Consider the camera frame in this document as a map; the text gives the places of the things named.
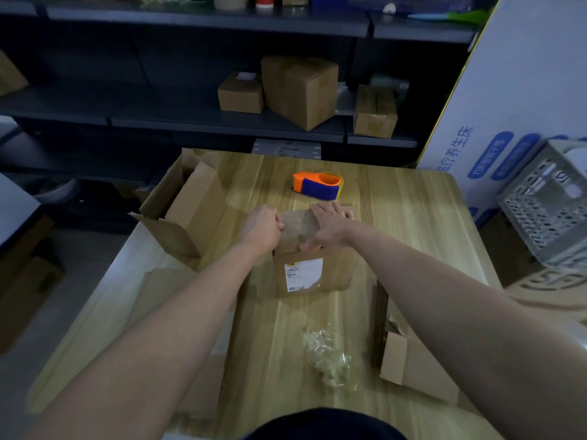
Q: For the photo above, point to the person's left forearm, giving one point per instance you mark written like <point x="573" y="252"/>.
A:
<point x="151" y="352"/>

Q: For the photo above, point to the dim brown flattened carton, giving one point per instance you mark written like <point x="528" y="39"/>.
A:
<point x="25" y="293"/>

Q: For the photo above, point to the cardboard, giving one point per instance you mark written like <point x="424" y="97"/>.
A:
<point x="160" y="288"/>
<point x="422" y="366"/>

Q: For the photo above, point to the white paper sign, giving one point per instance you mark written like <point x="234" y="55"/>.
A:
<point x="578" y="160"/>

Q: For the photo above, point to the dark metal shelf unit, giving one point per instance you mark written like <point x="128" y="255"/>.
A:
<point x="160" y="114"/>

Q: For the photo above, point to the clear tape wad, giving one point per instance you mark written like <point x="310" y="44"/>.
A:
<point x="330" y="357"/>

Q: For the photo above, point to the orange blue yellow tape roll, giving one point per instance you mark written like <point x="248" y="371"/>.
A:
<point x="321" y="187"/>

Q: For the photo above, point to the small carton with white label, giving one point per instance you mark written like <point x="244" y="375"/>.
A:
<point x="240" y="96"/>

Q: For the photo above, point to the brown carton with black print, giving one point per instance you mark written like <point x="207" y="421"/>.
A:
<point x="9" y="75"/>

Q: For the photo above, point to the white plastic crate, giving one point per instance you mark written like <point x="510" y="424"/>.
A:
<point x="545" y="215"/>

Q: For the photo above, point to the white plastic bag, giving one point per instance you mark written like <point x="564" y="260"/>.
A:
<point x="55" y="192"/>

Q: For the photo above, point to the white flat board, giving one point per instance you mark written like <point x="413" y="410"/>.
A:
<point x="16" y="206"/>

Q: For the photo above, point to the large sealed brown carton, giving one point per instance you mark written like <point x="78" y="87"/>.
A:
<point x="300" y="93"/>

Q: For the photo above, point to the small dim brown carton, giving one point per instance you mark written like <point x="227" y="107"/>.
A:
<point x="126" y="192"/>

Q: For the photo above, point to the green blue plastic utensil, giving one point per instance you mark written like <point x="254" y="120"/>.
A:
<point x="468" y="16"/>

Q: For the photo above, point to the person's left hand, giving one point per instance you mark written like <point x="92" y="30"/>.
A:
<point x="263" y="231"/>

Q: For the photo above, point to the brown cardboard box white label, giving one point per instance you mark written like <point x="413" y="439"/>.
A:
<point x="335" y="274"/>

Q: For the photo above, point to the large white printed carton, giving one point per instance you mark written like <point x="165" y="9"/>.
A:
<point x="523" y="68"/>

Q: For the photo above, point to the person's right hand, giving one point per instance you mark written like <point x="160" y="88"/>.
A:
<point x="335" y="226"/>

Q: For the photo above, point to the small white round object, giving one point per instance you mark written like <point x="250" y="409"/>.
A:
<point x="390" y="8"/>

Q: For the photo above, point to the person's dark shirt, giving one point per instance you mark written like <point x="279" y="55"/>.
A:
<point x="321" y="428"/>

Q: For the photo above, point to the person's right forearm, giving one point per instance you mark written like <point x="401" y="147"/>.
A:
<point x="481" y="334"/>

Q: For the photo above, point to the red white paper cup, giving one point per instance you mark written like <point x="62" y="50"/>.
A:
<point x="264" y="0"/>

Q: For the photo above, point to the small sealed brown carton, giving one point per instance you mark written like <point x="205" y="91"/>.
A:
<point x="375" y="114"/>

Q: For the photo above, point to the cluster of cardboard boxes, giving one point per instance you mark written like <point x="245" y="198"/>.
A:
<point x="197" y="210"/>

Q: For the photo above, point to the grey wrapped item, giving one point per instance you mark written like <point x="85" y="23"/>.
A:
<point x="401" y="87"/>

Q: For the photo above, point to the large brown carton black logo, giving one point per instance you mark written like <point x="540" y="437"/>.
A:
<point x="550" y="293"/>

